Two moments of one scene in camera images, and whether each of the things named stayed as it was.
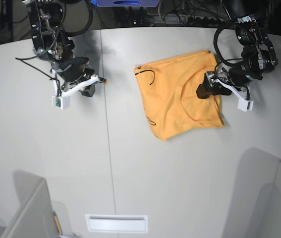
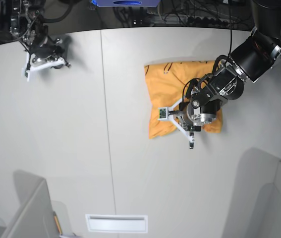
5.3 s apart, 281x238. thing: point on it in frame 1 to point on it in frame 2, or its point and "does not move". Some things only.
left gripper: [72, 69] to [47, 50]
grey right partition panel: [266, 202] does not move
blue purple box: [126, 3] does not move
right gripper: [211, 85] to [194, 114]
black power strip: [205, 21] does not move
